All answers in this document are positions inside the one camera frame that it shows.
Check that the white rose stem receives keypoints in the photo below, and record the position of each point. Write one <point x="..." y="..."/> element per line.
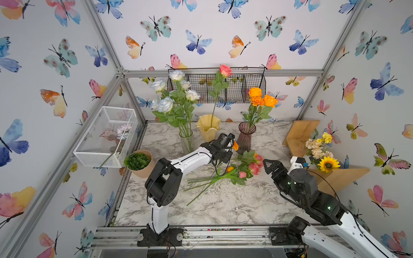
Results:
<point x="158" y="86"/>
<point x="185" y="85"/>
<point x="177" y="75"/>
<point x="162" y="105"/>
<point x="192" y="95"/>

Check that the sunflower bouquet in white vase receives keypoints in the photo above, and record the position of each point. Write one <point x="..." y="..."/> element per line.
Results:
<point x="319" y="154"/>

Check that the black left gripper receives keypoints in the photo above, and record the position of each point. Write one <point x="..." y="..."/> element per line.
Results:
<point x="229" y="152"/>

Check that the orange flower front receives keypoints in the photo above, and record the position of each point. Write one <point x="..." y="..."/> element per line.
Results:
<point x="257" y="101"/>

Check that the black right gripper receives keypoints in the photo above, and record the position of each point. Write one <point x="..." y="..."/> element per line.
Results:
<point x="278" y="166"/>

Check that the small orange marigold flower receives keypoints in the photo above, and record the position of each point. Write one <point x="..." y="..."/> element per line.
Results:
<point x="235" y="146"/>

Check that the purple ribbed glass vase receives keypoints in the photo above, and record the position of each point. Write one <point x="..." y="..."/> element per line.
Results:
<point x="244" y="140"/>

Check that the wooden corner shelf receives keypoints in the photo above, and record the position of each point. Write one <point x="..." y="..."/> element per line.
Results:
<point x="331" y="182"/>

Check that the orange artificial flower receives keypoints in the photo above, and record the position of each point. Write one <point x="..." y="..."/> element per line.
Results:
<point x="266" y="105"/>

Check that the metal base rail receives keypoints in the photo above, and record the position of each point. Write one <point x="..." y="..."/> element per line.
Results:
<point x="197" y="237"/>

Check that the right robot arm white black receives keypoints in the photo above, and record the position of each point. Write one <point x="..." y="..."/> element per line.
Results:
<point x="330" y="212"/>

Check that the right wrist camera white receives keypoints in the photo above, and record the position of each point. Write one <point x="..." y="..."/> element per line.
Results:
<point x="297" y="163"/>

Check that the black wire wall basket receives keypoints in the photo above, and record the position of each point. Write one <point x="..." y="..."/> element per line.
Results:
<point x="239" y="83"/>

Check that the pink artificial rose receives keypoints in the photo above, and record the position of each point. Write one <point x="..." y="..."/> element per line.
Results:
<point x="220" y="81"/>

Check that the clear glass vase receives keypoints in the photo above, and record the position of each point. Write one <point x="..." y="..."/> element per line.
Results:
<point x="187" y="142"/>

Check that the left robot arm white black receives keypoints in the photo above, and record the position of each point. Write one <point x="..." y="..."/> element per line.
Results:
<point x="164" y="181"/>

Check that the potted green succulent plant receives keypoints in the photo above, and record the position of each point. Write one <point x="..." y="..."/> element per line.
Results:
<point x="140" y="163"/>

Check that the yellow ruffled vase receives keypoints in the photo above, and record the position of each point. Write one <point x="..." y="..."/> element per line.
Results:
<point x="208" y="126"/>

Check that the pile of green flower stems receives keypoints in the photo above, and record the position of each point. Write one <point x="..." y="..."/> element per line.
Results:
<point x="242" y="163"/>

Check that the white mesh wall basket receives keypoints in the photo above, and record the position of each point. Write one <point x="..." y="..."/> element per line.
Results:
<point x="108" y="138"/>

